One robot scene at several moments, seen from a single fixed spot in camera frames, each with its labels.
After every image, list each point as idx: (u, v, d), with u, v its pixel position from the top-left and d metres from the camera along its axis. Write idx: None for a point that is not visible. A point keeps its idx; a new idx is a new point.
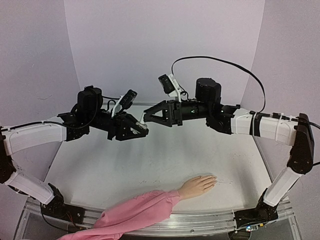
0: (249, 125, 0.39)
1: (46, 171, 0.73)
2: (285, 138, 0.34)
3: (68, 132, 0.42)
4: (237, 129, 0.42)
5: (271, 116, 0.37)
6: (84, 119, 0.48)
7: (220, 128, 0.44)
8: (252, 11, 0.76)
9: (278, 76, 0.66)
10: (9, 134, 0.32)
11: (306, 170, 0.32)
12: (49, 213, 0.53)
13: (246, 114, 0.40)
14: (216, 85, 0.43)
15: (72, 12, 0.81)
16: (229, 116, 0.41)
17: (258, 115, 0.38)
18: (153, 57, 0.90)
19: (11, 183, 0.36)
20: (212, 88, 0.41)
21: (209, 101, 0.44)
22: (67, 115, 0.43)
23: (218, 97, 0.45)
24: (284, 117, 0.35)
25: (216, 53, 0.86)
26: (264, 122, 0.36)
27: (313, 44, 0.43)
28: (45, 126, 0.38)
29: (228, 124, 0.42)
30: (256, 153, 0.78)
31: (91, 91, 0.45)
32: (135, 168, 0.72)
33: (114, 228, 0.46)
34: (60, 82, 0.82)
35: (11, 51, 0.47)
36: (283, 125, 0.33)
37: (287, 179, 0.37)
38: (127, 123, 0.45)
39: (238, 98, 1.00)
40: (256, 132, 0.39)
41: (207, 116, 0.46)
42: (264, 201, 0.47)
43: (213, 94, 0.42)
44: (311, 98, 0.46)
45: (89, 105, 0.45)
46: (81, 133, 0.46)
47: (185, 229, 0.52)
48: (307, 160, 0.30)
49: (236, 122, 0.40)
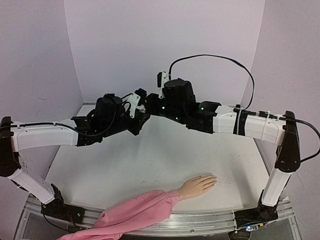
0: (234, 123, 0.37)
1: (46, 171, 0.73)
2: (272, 137, 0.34)
3: (79, 138, 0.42)
4: (219, 128, 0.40)
5: (257, 115, 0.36)
6: (99, 127, 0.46)
7: (201, 127, 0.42)
8: (252, 12, 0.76)
9: (277, 76, 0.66)
10: (18, 132, 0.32)
11: (293, 168, 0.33)
12: (49, 213, 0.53)
13: (230, 112, 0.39)
14: (185, 85, 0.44)
15: (72, 12, 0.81)
16: (211, 114, 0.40)
17: (244, 113, 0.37)
18: (153, 57, 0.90)
19: (14, 178, 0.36)
20: (181, 87, 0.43)
21: (182, 102, 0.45)
22: (80, 120, 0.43)
23: (190, 95, 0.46)
24: (271, 116, 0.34)
25: (216, 53, 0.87)
26: (250, 121, 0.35)
27: (311, 44, 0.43)
28: (56, 129, 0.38)
29: (209, 123, 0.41)
30: (256, 153, 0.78)
31: (111, 100, 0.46)
32: (134, 168, 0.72)
33: (114, 228, 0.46)
34: (60, 82, 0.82)
35: (11, 51, 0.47)
36: (271, 124, 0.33)
37: (281, 177, 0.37)
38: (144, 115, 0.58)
39: (238, 98, 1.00)
40: (241, 132, 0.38)
41: (184, 117, 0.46)
42: (262, 203, 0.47)
43: (183, 94, 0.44)
44: (308, 98, 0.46)
45: (107, 113, 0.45)
46: (93, 140, 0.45)
47: (185, 229, 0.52)
48: (295, 159, 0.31)
49: (218, 120, 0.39)
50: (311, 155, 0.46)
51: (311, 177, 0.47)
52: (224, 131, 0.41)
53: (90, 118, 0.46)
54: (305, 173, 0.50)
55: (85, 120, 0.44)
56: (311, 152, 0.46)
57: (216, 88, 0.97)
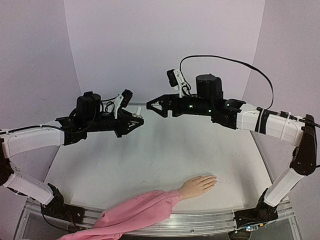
0: (256, 121, 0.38)
1: (46, 171, 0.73)
2: (290, 137, 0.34)
3: (65, 137, 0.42)
4: (242, 125, 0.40)
5: (278, 115, 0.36)
6: (82, 124, 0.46)
7: (224, 122, 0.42)
8: (252, 12, 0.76)
9: (277, 76, 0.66)
10: (8, 137, 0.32)
11: (308, 171, 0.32)
12: (49, 213, 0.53)
13: (253, 110, 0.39)
14: (216, 80, 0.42)
15: (72, 12, 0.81)
16: (236, 110, 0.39)
17: (266, 111, 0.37)
18: (153, 57, 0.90)
19: (9, 185, 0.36)
20: (213, 82, 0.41)
21: (211, 96, 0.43)
22: (64, 119, 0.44)
23: (219, 90, 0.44)
24: (291, 117, 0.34)
25: (216, 53, 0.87)
26: (271, 120, 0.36)
27: (312, 44, 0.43)
28: (43, 131, 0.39)
29: (233, 119, 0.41)
30: (257, 153, 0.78)
31: (90, 96, 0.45)
32: (134, 168, 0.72)
33: (114, 228, 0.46)
34: (60, 82, 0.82)
35: (12, 51, 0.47)
36: (290, 124, 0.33)
37: (288, 181, 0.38)
38: (128, 117, 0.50)
39: (238, 98, 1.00)
40: (261, 130, 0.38)
41: (211, 112, 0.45)
42: (264, 201, 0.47)
43: (213, 89, 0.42)
44: (309, 98, 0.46)
45: (88, 110, 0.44)
46: (79, 138, 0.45)
47: (185, 229, 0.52)
48: (311, 162, 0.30)
49: (242, 117, 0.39)
50: None
51: (311, 177, 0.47)
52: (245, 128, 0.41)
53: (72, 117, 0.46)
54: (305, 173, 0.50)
55: (69, 119, 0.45)
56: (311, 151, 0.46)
57: None
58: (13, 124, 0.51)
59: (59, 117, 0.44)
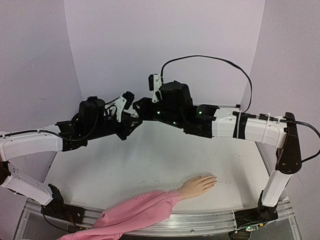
0: (234, 127, 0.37)
1: (46, 171, 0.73)
2: (273, 140, 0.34)
3: (64, 143, 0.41)
4: (218, 132, 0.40)
5: (257, 117, 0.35)
6: (83, 130, 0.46)
7: (200, 131, 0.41)
8: (252, 11, 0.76)
9: (277, 76, 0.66)
10: (3, 142, 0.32)
11: (294, 170, 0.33)
12: (49, 213, 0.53)
13: (229, 116, 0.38)
14: (182, 88, 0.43)
15: (72, 12, 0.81)
16: (210, 119, 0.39)
17: (244, 116, 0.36)
18: (153, 57, 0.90)
19: (7, 185, 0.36)
20: (178, 92, 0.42)
21: (179, 106, 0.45)
22: (64, 124, 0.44)
23: (187, 99, 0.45)
24: (272, 118, 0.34)
25: (216, 53, 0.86)
26: (250, 124, 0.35)
27: (311, 43, 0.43)
28: (40, 135, 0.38)
29: (209, 128, 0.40)
30: (256, 153, 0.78)
31: (93, 102, 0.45)
32: (134, 168, 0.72)
33: (113, 228, 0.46)
34: (60, 82, 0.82)
35: (12, 51, 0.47)
36: (272, 127, 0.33)
37: (280, 180, 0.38)
38: (130, 120, 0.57)
39: (238, 98, 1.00)
40: (240, 135, 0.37)
41: (182, 121, 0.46)
42: (263, 203, 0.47)
43: (181, 98, 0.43)
44: (307, 98, 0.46)
45: (90, 117, 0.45)
46: (79, 144, 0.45)
47: (185, 229, 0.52)
48: (296, 162, 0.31)
49: (218, 125, 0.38)
50: (311, 155, 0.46)
51: (311, 178, 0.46)
52: (223, 134, 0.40)
53: (74, 121, 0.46)
54: (304, 173, 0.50)
55: (69, 124, 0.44)
56: (310, 151, 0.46)
57: (216, 89, 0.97)
58: (13, 124, 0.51)
59: (60, 122, 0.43)
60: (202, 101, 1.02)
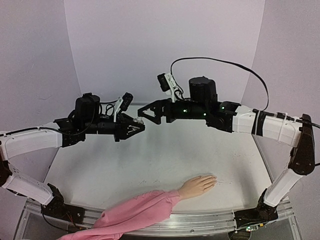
0: (253, 123, 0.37)
1: (46, 171, 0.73)
2: (288, 138, 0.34)
3: (64, 138, 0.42)
4: (238, 128, 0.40)
5: (275, 116, 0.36)
6: (81, 126, 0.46)
7: (221, 125, 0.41)
8: (252, 11, 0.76)
9: (277, 76, 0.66)
10: (5, 140, 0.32)
11: (308, 171, 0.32)
12: (49, 213, 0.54)
13: (249, 112, 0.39)
14: (210, 82, 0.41)
15: (72, 12, 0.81)
16: (231, 113, 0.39)
17: (262, 113, 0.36)
18: (153, 57, 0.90)
19: (8, 186, 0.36)
20: (205, 85, 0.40)
21: (205, 100, 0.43)
22: (63, 121, 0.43)
23: (213, 93, 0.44)
24: (288, 118, 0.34)
25: (216, 53, 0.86)
26: (268, 122, 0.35)
27: (311, 44, 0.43)
28: (40, 132, 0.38)
29: (229, 122, 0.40)
30: (256, 153, 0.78)
31: (88, 98, 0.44)
32: (134, 168, 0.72)
33: (113, 228, 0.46)
34: (60, 82, 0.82)
35: (12, 52, 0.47)
36: (288, 126, 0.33)
37: (287, 181, 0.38)
38: (128, 122, 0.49)
39: (238, 98, 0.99)
40: (258, 132, 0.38)
41: (207, 115, 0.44)
42: (264, 202, 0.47)
43: (207, 92, 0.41)
44: (308, 98, 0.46)
45: (86, 112, 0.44)
46: (77, 139, 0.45)
47: (185, 230, 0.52)
48: (310, 162, 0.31)
49: (238, 120, 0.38)
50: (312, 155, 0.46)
51: (311, 178, 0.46)
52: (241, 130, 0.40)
53: (71, 118, 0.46)
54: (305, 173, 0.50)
55: (67, 120, 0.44)
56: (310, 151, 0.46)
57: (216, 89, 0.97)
58: (12, 124, 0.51)
59: (57, 119, 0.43)
60: None
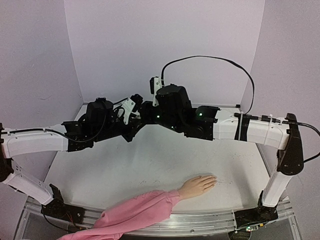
0: (236, 129, 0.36)
1: (46, 171, 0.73)
2: (275, 141, 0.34)
3: (69, 143, 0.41)
4: (220, 135, 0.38)
5: (260, 119, 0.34)
6: (89, 131, 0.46)
7: (201, 134, 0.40)
8: (252, 11, 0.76)
9: (277, 76, 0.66)
10: (8, 139, 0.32)
11: (296, 172, 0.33)
12: (49, 212, 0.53)
13: (231, 117, 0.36)
14: (180, 90, 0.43)
15: (72, 12, 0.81)
16: (211, 120, 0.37)
17: (245, 117, 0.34)
18: (153, 57, 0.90)
19: (9, 183, 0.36)
20: (176, 93, 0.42)
21: (178, 109, 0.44)
22: (71, 124, 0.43)
23: (186, 101, 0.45)
24: (274, 120, 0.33)
25: (216, 53, 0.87)
26: (252, 126, 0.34)
27: (310, 43, 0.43)
28: (45, 135, 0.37)
29: (210, 130, 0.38)
30: (257, 153, 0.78)
31: (101, 104, 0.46)
32: (134, 168, 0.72)
33: (113, 228, 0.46)
34: (60, 82, 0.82)
35: (12, 52, 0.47)
36: (275, 129, 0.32)
37: (282, 180, 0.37)
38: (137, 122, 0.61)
39: (238, 98, 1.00)
40: (242, 137, 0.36)
41: (183, 126, 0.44)
42: (263, 204, 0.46)
43: (178, 100, 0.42)
44: (307, 98, 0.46)
45: (97, 118, 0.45)
46: (84, 145, 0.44)
47: (185, 230, 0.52)
48: (298, 162, 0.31)
49: (219, 127, 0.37)
50: (312, 155, 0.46)
51: (310, 179, 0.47)
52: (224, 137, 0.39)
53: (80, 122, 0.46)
54: (305, 174, 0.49)
55: (76, 124, 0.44)
56: (310, 151, 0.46)
57: (216, 89, 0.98)
58: (12, 125, 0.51)
59: (66, 122, 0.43)
60: (203, 101, 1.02)
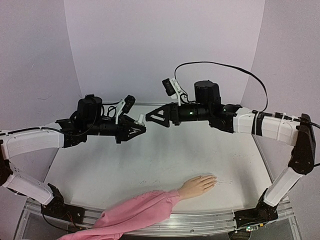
0: (251, 123, 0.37)
1: (46, 171, 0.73)
2: (286, 137, 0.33)
3: (65, 139, 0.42)
4: (239, 128, 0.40)
5: (273, 116, 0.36)
6: (82, 126, 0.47)
7: (223, 127, 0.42)
8: (252, 11, 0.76)
9: (276, 76, 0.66)
10: (7, 139, 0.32)
11: (307, 171, 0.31)
12: (49, 213, 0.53)
13: (248, 113, 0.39)
14: (214, 85, 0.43)
15: (72, 12, 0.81)
16: (232, 114, 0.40)
17: (261, 114, 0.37)
18: (153, 57, 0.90)
19: (8, 185, 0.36)
20: (210, 88, 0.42)
21: (208, 101, 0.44)
22: (65, 121, 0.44)
23: (218, 96, 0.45)
24: (286, 117, 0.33)
25: (216, 53, 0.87)
26: (266, 122, 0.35)
27: (310, 43, 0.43)
28: (42, 132, 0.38)
29: (230, 123, 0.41)
30: (257, 153, 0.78)
31: (91, 99, 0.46)
32: (135, 168, 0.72)
33: (114, 228, 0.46)
34: (60, 81, 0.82)
35: (11, 52, 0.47)
36: (285, 124, 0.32)
37: (287, 180, 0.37)
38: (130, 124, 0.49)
39: (238, 98, 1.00)
40: (257, 132, 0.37)
41: (209, 117, 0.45)
42: (264, 201, 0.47)
43: (211, 94, 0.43)
44: (307, 97, 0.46)
45: (88, 113, 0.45)
46: (79, 140, 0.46)
47: (185, 230, 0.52)
48: (308, 161, 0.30)
49: (238, 120, 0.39)
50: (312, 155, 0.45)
51: (311, 178, 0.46)
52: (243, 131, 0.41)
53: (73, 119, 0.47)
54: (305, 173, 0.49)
55: (69, 121, 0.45)
56: None
57: None
58: (12, 124, 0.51)
59: (60, 120, 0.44)
60: None
